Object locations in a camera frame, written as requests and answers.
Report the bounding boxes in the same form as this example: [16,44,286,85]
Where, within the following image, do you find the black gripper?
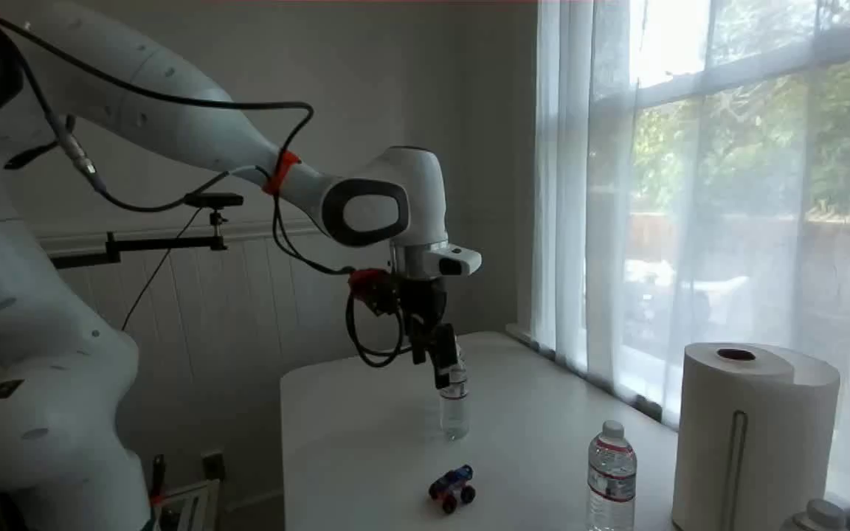
[399,280,463,389]

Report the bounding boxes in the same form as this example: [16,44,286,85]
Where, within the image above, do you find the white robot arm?
[0,0,480,531]

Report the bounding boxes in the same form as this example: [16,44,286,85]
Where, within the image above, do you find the red and blue toy car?
[427,463,476,513]

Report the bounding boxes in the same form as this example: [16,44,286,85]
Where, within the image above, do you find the clear plastic water bottle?
[441,371,469,439]

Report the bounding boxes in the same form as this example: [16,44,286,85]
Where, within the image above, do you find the clear water bottle red label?
[588,420,637,531]

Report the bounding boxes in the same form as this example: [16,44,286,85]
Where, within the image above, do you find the white paper towel roll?
[672,343,842,531]

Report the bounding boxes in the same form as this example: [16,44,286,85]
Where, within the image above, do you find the white sheer curtain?
[523,0,850,504]

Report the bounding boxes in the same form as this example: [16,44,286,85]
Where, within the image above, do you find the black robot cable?
[0,10,414,371]

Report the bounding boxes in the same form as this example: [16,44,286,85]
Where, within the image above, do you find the black camera boom stand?
[49,191,246,268]

